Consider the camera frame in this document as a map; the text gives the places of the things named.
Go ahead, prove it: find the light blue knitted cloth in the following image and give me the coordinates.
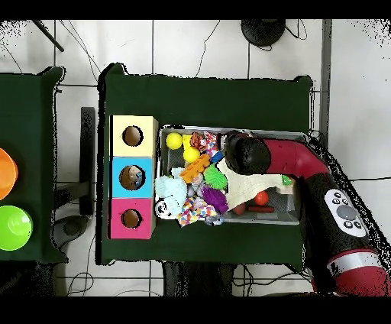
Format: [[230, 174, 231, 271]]
[[154, 167, 188, 216]]

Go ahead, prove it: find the clear plastic bottle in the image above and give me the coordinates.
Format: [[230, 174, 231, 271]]
[[129, 170, 144, 188]]

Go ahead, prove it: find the wooden box with three holes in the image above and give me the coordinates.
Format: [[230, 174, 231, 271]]
[[108, 115, 159, 240]]

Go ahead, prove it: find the orange toy building brick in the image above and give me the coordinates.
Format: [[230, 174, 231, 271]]
[[179, 153, 212, 184]]

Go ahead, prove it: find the yellow ball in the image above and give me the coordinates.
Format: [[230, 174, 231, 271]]
[[183, 147, 201, 164], [165, 131, 183, 151]]

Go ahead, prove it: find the orange tiger plush toy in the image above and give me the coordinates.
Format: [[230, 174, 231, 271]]
[[189, 131, 207, 151]]

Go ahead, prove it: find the green spiky rubber ball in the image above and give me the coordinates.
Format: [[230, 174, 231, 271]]
[[202, 164, 229, 190]]

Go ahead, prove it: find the colourful dotted cloth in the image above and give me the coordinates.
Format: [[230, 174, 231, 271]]
[[176, 196, 218, 228]]

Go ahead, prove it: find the cream knitted cloth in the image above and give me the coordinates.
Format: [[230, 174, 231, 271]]
[[216, 158, 285, 211]]

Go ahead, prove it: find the small orange ball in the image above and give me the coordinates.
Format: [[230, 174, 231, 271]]
[[254, 190, 270, 206]]

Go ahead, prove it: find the black round stand base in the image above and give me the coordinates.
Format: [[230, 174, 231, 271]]
[[240, 19, 286, 47]]

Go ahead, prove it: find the orange plastic bowl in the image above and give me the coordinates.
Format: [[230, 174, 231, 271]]
[[0, 147, 19, 201]]

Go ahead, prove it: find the green plastic bowl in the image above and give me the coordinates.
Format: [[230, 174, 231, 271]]
[[0, 205, 34, 251]]

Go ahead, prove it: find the black rod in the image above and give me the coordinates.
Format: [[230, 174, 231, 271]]
[[31, 19, 65, 53]]

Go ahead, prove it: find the silver wire mesh bin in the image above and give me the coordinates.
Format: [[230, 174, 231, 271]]
[[154, 123, 309, 226]]

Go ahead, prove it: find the thin black floor cable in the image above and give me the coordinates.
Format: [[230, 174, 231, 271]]
[[195, 19, 221, 78]]

